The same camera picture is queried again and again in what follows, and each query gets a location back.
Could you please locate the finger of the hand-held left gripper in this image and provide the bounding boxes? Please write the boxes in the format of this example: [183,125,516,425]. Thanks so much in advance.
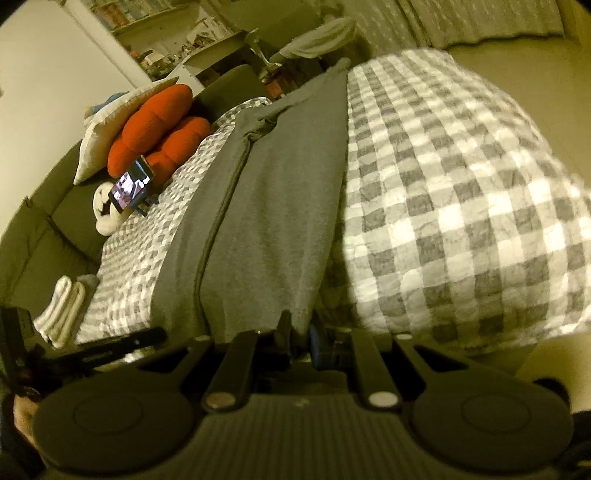
[124,327,168,352]

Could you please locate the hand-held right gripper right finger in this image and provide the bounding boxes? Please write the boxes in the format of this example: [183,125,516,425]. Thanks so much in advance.
[309,322,469,410]

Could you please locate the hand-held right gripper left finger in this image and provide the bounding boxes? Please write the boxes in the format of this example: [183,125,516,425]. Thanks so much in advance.
[139,310,295,412]

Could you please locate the grey pants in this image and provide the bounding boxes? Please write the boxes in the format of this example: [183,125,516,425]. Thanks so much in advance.
[150,58,350,346]

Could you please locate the person's left hand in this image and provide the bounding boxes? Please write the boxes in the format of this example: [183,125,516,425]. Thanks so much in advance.
[12,396,38,445]

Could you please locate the rolled white striped sock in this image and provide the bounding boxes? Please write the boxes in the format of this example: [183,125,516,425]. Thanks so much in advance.
[33,277,74,341]

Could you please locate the folded white towel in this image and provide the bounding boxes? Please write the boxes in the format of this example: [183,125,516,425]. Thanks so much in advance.
[51,280,89,350]

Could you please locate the dark sofa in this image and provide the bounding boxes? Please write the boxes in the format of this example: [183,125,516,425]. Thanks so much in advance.
[0,65,265,319]

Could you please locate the white plush toy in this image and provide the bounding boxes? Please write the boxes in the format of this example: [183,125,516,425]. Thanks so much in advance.
[92,181,129,237]

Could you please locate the black phone stand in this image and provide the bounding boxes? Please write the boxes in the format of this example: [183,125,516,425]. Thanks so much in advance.
[131,185,161,219]

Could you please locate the smartphone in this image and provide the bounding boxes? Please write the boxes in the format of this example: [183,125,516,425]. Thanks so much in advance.
[109,156,156,214]

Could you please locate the grey white checkered blanket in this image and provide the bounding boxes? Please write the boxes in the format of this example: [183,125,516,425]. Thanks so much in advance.
[76,48,591,360]

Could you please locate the cream pillow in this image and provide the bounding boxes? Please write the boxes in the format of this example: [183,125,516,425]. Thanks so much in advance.
[73,78,179,186]

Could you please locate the red knot cushion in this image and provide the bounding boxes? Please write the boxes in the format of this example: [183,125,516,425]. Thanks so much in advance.
[107,84,212,179]

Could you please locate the blue pillow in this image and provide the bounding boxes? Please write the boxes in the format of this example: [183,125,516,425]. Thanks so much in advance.
[84,92,131,123]

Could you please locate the red box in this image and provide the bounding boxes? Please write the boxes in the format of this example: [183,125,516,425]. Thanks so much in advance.
[268,76,297,99]

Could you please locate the white desk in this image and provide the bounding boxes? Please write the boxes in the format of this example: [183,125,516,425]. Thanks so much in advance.
[171,32,246,93]

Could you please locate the light grey draped cloth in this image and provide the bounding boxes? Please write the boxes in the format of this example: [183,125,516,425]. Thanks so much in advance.
[270,18,357,61]

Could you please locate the white-based office chair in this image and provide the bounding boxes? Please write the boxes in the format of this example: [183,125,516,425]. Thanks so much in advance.
[245,0,357,77]

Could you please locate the star-patterned curtain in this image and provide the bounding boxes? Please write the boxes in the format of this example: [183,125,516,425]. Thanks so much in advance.
[323,0,566,52]

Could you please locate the wall bookshelf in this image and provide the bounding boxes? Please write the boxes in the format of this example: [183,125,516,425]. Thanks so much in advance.
[88,0,204,34]

